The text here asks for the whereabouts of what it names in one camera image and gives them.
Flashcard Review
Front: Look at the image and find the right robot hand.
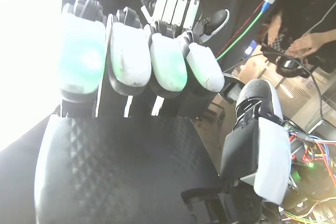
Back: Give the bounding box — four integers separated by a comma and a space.
34, 0, 292, 224

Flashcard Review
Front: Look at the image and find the black rounded device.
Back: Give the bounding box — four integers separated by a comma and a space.
275, 55, 311, 78

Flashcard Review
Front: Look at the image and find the red twisted wire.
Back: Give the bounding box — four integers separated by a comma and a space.
216, 0, 266, 56

